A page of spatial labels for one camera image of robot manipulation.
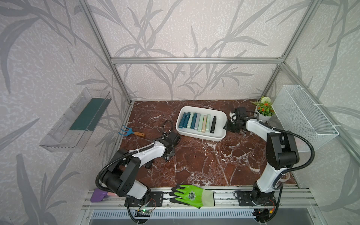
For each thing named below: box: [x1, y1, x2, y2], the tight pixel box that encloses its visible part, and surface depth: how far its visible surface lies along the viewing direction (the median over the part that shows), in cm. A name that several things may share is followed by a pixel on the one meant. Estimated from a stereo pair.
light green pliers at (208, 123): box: [205, 114, 211, 132], surface depth 106 cm
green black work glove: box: [168, 184, 216, 209], surface depth 75 cm
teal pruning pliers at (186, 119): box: [183, 111, 191, 128], surface depth 107 cm
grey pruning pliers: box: [194, 112, 201, 131], surface depth 104 cm
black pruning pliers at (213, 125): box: [210, 116, 217, 134], surface depth 104 cm
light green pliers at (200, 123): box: [197, 114, 204, 133], surface depth 104 cm
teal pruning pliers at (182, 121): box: [178, 112, 187, 129], surface depth 105 cm
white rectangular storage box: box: [175, 105, 228, 142], surface depth 105 cm
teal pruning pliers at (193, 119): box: [190, 112, 198, 130], surface depth 105 cm
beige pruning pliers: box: [202, 115, 207, 133], surface depth 104 cm
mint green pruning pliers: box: [187, 112, 195, 129], surface depth 107 cm
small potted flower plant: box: [250, 96, 276, 123], surface depth 99 cm
